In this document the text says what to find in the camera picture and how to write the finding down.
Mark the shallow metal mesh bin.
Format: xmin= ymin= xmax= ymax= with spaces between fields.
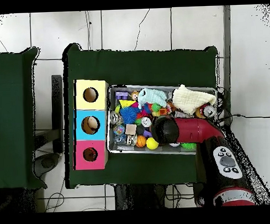
xmin=105 ymin=81 xmax=219 ymax=158

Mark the blue spiky rubber ball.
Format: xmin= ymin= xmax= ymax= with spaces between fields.
xmin=119 ymin=106 xmax=138 ymax=125

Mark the yellow cheese wedge toy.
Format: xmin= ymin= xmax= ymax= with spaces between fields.
xmin=119 ymin=99 xmax=136 ymax=108

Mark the small wooden cube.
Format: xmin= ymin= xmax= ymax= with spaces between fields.
xmin=124 ymin=123 xmax=137 ymax=136

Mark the mint knitted cloth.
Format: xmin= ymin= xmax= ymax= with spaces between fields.
xmin=137 ymin=86 xmax=168 ymax=109

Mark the orange mini basketball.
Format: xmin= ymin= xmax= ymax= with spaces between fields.
xmin=135 ymin=135 xmax=147 ymax=148

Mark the yellow ball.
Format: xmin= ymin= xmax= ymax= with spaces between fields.
xmin=145 ymin=137 xmax=160 ymax=150

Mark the dark green table cloth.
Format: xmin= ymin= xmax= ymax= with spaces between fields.
xmin=60 ymin=38 xmax=223 ymax=194

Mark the cream knitted cloth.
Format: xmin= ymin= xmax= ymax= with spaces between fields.
xmin=171 ymin=82 xmax=218 ymax=116

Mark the green spiky rubber ball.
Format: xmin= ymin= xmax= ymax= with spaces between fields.
xmin=180 ymin=142 xmax=197 ymax=150

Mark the green cloth side table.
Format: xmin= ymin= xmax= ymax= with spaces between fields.
xmin=0 ymin=46 xmax=47 ymax=190

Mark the black power cable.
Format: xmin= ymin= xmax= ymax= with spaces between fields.
xmin=215 ymin=85 xmax=270 ymax=129

